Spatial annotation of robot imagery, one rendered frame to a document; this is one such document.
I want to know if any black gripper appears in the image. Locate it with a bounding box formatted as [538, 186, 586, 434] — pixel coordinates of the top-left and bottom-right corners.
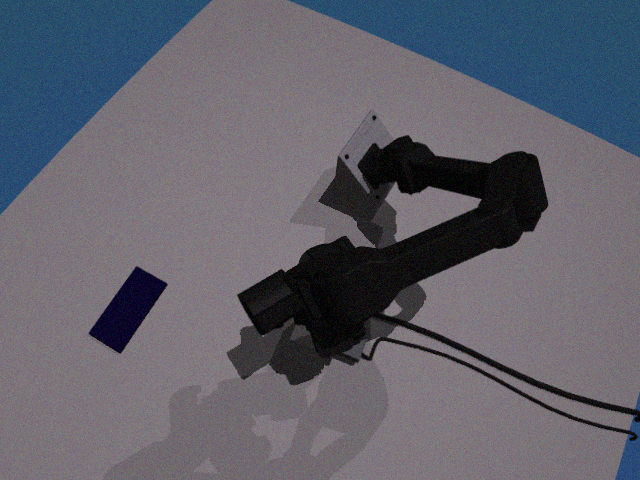
[274, 302, 327, 329]

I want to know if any thin black cable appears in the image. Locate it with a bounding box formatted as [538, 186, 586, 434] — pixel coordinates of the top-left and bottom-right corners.
[338, 337, 637, 441]

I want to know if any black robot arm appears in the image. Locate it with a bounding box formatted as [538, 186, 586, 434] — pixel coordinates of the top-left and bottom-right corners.
[238, 135, 548, 358]

